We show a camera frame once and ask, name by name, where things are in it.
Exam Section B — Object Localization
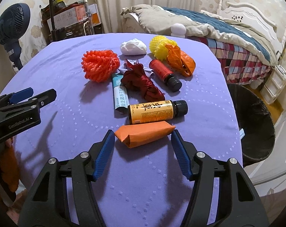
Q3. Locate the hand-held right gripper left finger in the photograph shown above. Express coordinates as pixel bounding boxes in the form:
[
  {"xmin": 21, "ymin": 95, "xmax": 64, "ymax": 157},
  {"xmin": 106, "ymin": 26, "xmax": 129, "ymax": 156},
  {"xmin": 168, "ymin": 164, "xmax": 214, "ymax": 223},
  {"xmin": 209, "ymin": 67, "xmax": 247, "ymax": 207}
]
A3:
[{"xmin": 19, "ymin": 130, "xmax": 115, "ymax": 227}]

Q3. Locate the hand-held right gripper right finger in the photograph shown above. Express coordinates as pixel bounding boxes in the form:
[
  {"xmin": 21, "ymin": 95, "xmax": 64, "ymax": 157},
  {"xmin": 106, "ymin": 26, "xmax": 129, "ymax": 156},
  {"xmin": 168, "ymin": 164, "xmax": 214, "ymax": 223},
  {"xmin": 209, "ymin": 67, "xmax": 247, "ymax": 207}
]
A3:
[{"xmin": 171, "ymin": 130, "xmax": 270, "ymax": 227}]

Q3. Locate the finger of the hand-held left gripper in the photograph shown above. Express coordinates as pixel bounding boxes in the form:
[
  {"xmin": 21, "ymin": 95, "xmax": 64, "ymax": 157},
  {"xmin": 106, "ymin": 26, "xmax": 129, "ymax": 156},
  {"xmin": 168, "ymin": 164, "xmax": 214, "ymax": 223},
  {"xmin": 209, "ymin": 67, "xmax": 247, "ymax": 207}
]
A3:
[
  {"xmin": 0, "ymin": 89, "xmax": 57, "ymax": 113},
  {"xmin": 0, "ymin": 87, "xmax": 34, "ymax": 110}
]

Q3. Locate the orange paper packet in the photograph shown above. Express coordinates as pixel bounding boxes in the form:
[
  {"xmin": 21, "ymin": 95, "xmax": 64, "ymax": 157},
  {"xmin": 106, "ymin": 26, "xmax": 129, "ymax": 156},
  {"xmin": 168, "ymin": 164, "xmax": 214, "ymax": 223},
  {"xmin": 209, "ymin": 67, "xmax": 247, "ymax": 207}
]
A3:
[{"xmin": 115, "ymin": 121, "xmax": 176, "ymax": 149}]

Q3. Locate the brown bottle with orange label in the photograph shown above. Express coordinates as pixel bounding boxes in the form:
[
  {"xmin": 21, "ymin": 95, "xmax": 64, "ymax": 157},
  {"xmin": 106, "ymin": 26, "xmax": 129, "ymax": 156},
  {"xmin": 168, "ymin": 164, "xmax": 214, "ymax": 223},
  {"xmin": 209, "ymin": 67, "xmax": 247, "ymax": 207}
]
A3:
[{"xmin": 127, "ymin": 100, "xmax": 188, "ymax": 125}]

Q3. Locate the white and teal packet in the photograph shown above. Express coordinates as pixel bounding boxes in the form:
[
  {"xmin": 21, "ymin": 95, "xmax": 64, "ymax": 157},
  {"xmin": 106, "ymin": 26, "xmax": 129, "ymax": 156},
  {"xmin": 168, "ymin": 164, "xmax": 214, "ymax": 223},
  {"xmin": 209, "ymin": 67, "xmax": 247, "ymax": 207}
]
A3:
[{"xmin": 111, "ymin": 74, "xmax": 130, "ymax": 114}]

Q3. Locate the orange spiky ball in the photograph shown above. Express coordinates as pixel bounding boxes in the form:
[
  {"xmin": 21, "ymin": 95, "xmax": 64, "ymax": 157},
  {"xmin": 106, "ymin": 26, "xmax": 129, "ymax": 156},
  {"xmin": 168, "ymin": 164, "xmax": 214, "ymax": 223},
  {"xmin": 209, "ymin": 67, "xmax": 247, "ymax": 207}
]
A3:
[{"xmin": 81, "ymin": 50, "xmax": 120, "ymax": 83}]

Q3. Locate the black trash bin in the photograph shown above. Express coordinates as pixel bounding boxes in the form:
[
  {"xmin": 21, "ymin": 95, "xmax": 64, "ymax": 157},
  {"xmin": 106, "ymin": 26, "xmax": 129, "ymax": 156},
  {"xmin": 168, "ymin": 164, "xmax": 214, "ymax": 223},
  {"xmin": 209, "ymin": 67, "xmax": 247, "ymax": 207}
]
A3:
[{"xmin": 227, "ymin": 83, "xmax": 276, "ymax": 167}]

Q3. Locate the dark red cloth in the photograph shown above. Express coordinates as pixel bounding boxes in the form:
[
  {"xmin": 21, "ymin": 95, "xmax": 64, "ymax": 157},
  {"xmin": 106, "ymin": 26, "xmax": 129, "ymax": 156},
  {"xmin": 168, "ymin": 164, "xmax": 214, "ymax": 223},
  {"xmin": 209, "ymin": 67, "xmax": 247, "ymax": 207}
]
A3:
[{"xmin": 120, "ymin": 60, "xmax": 166, "ymax": 101}]

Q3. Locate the dark bottle with red label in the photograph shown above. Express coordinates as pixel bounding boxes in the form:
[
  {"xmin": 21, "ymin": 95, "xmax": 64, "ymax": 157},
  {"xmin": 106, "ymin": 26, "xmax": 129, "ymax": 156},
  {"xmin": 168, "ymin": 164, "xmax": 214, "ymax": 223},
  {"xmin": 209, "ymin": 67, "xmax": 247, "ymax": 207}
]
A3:
[{"xmin": 149, "ymin": 59, "xmax": 183, "ymax": 92}]

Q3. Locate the grey wrapper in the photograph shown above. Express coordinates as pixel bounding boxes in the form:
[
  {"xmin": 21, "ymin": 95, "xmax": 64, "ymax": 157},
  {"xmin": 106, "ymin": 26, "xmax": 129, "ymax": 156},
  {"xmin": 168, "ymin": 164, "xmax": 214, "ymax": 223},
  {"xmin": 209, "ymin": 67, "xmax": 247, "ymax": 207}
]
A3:
[{"xmin": 118, "ymin": 60, "xmax": 155, "ymax": 78}]

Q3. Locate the orange plastic bag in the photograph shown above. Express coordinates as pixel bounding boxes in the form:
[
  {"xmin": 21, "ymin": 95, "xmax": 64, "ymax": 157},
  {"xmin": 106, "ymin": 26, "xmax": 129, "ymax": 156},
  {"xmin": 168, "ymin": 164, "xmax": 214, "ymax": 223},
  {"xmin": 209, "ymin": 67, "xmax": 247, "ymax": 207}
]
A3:
[{"xmin": 165, "ymin": 43, "xmax": 196, "ymax": 77}]

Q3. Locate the white tissue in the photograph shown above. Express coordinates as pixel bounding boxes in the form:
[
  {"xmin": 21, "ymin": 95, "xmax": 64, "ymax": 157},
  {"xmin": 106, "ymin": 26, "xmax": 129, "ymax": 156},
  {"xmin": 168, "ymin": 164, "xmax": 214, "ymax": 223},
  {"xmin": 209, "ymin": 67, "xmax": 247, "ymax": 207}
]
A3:
[{"xmin": 120, "ymin": 38, "xmax": 147, "ymax": 56}]

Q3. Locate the person's left forearm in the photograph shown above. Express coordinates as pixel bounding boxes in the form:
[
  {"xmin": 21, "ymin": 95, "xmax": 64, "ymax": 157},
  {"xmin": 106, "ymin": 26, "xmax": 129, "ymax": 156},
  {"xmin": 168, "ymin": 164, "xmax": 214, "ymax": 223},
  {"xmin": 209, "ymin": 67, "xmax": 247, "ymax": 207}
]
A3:
[{"xmin": 0, "ymin": 138, "xmax": 21, "ymax": 193}]

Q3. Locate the brown patterned bag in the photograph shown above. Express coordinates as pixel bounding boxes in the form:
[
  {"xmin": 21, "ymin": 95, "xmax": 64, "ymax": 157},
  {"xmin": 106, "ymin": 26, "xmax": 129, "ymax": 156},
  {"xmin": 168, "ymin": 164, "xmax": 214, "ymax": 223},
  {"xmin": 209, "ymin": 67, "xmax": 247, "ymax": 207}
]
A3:
[{"xmin": 41, "ymin": 20, "xmax": 96, "ymax": 45}]

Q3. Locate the dark blue fan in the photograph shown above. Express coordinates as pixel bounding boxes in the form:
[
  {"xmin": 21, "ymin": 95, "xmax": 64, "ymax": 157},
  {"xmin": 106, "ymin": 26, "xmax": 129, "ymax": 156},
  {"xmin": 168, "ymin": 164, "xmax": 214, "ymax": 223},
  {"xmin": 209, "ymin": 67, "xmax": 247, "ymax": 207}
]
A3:
[{"xmin": 0, "ymin": 3, "xmax": 31, "ymax": 70}]

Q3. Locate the cardboard box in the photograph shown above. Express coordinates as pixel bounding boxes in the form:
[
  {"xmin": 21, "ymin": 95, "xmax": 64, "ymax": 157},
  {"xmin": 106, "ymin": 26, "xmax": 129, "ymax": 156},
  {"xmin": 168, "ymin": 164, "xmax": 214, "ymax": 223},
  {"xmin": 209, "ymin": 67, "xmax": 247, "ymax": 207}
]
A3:
[{"xmin": 46, "ymin": 5, "xmax": 88, "ymax": 30}]

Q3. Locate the black hand trolley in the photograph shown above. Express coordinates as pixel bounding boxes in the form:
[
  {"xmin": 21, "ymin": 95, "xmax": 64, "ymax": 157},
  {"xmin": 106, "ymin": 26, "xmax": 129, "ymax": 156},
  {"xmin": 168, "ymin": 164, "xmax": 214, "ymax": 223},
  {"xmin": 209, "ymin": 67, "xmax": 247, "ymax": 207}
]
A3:
[{"xmin": 47, "ymin": 0, "xmax": 64, "ymax": 43}]

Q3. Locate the orange and white box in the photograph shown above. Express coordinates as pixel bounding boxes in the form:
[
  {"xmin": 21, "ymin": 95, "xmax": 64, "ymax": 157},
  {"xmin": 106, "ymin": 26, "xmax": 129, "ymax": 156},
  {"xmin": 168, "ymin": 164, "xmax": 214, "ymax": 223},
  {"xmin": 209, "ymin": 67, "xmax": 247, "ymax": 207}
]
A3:
[{"xmin": 87, "ymin": 3, "xmax": 102, "ymax": 26}]

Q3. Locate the plaid bed sheet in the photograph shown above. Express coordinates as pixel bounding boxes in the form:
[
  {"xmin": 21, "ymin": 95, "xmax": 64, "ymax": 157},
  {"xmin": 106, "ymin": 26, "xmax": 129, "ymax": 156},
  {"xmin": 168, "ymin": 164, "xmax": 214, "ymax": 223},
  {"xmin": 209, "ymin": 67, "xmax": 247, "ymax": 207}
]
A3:
[{"xmin": 186, "ymin": 37, "xmax": 273, "ymax": 86}]

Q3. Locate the yellow foam fruit net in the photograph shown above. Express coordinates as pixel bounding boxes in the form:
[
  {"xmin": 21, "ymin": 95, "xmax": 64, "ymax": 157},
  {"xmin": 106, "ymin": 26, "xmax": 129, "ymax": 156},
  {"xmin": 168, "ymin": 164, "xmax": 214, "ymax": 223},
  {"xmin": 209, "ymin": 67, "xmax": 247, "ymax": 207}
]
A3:
[{"xmin": 149, "ymin": 35, "xmax": 179, "ymax": 59}]

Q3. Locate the white plastic drawer unit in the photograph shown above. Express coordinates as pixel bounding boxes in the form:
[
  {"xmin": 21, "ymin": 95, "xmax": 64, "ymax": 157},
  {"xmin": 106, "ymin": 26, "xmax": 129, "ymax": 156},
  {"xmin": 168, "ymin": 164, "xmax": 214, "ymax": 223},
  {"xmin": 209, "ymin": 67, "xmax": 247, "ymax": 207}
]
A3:
[{"xmin": 260, "ymin": 64, "xmax": 286, "ymax": 104}]

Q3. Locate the beige and blue duvet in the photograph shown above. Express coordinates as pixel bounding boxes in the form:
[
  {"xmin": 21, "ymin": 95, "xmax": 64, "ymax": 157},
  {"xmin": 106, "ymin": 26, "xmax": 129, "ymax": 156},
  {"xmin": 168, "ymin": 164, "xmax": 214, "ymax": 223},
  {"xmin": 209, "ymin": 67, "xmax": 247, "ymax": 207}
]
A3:
[{"xmin": 120, "ymin": 4, "xmax": 279, "ymax": 65}]

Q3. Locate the white headboard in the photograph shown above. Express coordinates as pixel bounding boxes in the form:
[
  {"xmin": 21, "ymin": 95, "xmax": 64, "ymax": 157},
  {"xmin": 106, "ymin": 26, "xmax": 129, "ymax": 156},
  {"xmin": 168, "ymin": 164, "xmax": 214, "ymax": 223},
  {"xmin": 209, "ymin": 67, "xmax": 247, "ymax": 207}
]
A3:
[{"xmin": 219, "ymin": 0, "xmax": 286, "ymax": 67}]

